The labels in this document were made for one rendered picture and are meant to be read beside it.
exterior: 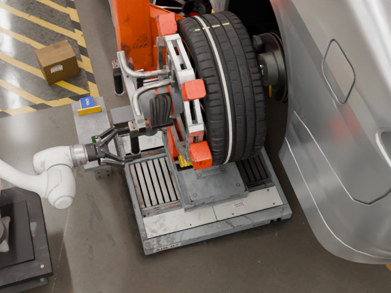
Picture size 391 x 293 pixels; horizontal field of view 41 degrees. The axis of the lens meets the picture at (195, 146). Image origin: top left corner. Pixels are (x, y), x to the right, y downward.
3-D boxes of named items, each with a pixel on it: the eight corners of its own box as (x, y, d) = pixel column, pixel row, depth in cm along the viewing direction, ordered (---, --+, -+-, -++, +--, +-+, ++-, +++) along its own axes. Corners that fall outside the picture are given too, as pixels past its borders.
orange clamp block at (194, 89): (202, 98, 204) (207, 96, 195) (182, 102, 202) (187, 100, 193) (198, 80, 203) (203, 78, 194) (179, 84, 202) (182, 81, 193)
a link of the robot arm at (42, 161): (73, 156, 220) (77, 179, 211) (35, 164, 217) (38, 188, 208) (67, 138, 212) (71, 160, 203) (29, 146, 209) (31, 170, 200)
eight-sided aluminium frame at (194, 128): (200, 178, 238) (206, 104, 193) (186, 181, 237) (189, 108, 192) (170, 89, 266) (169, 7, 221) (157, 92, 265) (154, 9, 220)
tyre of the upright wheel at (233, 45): (220, 110, 280) (267, 185, 228) (177, 120, 275) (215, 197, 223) (214, -11, 241) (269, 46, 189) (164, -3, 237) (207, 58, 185)
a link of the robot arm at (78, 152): (75, 171, 214) (90, 168, 215) (72, 159, 206) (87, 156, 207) (72, 153, 219) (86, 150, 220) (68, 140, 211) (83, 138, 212)
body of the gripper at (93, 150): (85, 149, 219) (107, 145, 221) (89, 166, 215) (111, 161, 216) (82, 139, 213) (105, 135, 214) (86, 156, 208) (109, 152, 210)
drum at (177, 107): (189, 117, 232) (191, 97, 220) (143, 127, 228) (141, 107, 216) (181, 93, 239) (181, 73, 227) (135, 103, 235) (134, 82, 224)
